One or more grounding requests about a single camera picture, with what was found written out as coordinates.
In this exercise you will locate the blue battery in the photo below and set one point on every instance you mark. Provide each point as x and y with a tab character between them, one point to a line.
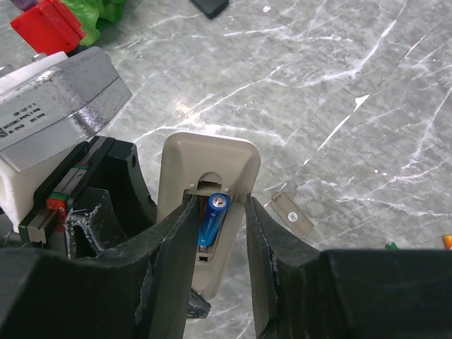
214	214

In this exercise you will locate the beige battery cover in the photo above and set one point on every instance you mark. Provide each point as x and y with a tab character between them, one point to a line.
291	214

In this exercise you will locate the black slim remote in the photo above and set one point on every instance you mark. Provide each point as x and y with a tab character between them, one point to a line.
211	8

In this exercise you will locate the green romaine lettuce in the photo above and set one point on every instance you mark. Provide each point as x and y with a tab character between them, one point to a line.
94	15

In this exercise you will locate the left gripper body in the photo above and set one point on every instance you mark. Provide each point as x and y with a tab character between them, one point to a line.
94	200

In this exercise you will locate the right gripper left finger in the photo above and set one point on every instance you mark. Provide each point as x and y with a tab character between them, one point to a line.
138	289

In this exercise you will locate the beige white remote control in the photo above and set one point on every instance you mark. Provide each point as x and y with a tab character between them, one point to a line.
201	164

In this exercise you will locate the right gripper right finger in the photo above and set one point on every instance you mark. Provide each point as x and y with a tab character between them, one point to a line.
301	292

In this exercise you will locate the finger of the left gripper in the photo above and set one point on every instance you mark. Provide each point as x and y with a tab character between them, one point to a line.
198	307

